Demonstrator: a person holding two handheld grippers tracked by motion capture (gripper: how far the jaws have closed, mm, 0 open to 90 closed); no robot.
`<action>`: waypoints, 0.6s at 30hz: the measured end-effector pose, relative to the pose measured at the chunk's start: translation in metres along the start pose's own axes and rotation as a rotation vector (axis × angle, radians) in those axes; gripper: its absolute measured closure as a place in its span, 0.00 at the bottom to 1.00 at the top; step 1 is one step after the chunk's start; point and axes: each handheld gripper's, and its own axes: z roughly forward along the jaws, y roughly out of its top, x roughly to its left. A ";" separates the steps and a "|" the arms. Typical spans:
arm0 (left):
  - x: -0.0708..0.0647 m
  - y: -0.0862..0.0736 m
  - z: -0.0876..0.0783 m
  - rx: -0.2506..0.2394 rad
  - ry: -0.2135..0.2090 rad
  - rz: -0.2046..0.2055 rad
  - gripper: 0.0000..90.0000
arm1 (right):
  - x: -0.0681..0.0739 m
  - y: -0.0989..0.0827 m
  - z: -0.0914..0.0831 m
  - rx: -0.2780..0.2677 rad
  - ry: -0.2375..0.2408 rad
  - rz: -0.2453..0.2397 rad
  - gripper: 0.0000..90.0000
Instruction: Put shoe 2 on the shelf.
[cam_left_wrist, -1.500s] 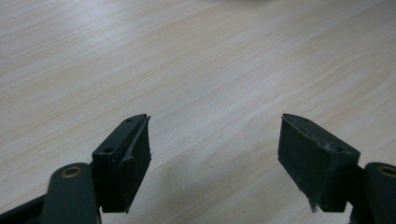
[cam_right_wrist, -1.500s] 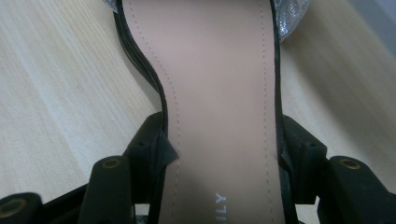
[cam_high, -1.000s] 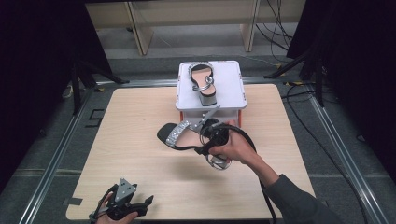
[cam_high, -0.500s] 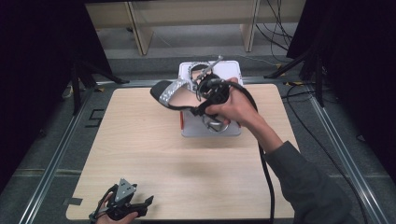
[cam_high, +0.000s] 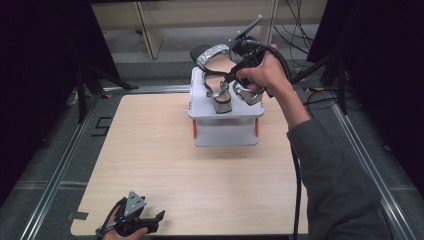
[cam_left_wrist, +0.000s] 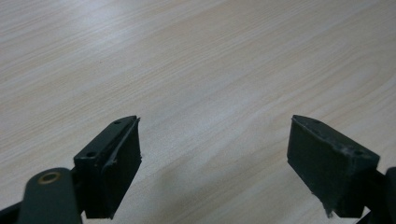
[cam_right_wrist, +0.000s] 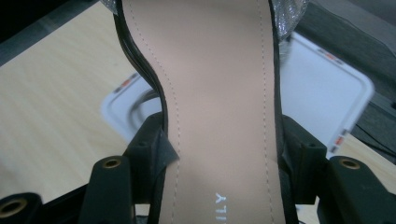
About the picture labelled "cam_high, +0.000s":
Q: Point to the white two-tier shoe rack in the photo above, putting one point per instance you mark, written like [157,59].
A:
[226,133]

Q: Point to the person's left hand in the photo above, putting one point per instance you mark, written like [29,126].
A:
[120,236]

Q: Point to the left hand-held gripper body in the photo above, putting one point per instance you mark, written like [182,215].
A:
[133,205]

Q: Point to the black curtain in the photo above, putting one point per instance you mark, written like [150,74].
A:
[390,83]
[40,83]

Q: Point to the metal floor rail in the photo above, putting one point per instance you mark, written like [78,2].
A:
[56,173]
[353,140]

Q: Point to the black metal stand legs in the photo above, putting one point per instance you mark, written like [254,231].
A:
[81,96]
[340,86]

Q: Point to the person's right hand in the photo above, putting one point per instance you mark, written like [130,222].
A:
[270,75]

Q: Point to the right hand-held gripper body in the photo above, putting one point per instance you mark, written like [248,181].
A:
[250,55]

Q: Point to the light wooden desk frame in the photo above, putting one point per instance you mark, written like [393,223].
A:
[153,36]

